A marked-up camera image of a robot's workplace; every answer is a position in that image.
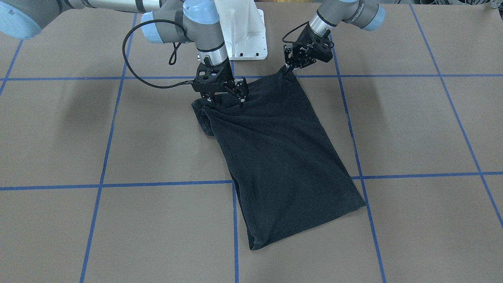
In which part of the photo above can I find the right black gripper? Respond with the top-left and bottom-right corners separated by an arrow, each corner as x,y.
192,57 -> 249,108

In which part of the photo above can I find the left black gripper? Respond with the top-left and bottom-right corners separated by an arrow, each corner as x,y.
281,26 -> 334,76

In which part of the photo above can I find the black graphic t-shirt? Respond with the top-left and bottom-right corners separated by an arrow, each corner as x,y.
191,67 -> 366,250

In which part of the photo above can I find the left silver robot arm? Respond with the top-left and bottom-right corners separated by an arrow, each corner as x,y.
280,0 -> 385,74

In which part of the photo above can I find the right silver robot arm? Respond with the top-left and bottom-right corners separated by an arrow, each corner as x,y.
1,0 -> 249,104

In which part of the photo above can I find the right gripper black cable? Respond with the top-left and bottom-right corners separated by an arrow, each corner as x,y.
122,20 -> 197,89

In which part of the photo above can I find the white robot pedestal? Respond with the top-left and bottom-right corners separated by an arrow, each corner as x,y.
215,0 -> 268,61

